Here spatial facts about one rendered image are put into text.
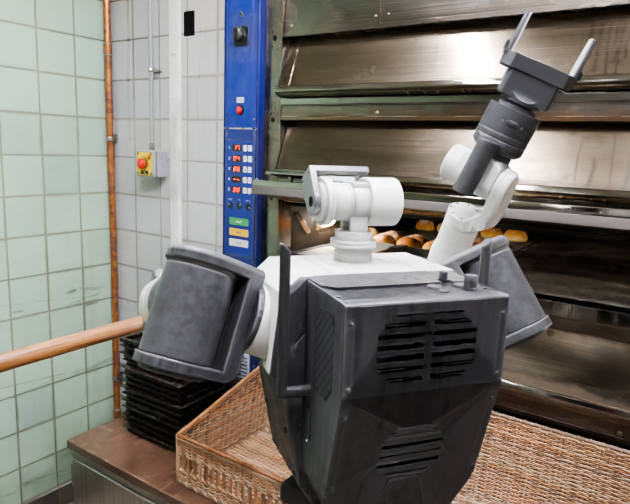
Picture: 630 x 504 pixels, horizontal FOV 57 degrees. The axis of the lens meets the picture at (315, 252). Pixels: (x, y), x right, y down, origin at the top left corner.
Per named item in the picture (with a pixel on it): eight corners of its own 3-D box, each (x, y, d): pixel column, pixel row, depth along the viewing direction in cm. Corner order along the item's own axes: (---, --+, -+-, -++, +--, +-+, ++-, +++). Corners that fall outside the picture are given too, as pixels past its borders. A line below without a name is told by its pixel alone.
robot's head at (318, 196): (384, 211, 75) (372, 161, 77) (322, 211, 72) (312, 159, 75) (365, 232, 80) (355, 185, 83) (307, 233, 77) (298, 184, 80)
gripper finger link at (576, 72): (588, 39, 91) (567, 76, 93) (593, 38, 88) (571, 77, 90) (597, 43, 91) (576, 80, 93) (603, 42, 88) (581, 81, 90)
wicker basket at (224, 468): (276, 421, 205) (278, 347, 200) (422, 475, 174) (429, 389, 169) (171, 483, 166) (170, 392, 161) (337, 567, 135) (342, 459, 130)
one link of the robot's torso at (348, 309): (534, 535, 71) (566, 250, 65) (268, 598, 60) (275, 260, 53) (414, 425, 98) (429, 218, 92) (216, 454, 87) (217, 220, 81)
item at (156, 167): (150, 175, 230) (150, 150, 228) (168, 177, 224) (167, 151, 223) (135, 176, 224) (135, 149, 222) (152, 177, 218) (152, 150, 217)
